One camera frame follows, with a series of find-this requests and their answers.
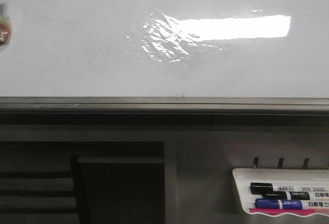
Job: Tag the black capped whiteboard marker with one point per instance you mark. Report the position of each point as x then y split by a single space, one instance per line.
258 188

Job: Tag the taped white marker pen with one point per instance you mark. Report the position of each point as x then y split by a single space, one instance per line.
6 27

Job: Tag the white marker tray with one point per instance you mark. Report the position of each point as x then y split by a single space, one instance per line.
242 178

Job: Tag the black metal hook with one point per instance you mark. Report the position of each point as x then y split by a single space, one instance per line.
305 163
255 162
280 163

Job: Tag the dark chair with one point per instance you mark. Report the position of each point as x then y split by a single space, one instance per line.
77 193

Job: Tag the white whiteboard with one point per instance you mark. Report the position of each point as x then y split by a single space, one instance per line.
218 62

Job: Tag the blue capped whiteboard marker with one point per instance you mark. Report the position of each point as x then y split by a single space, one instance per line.
263 203

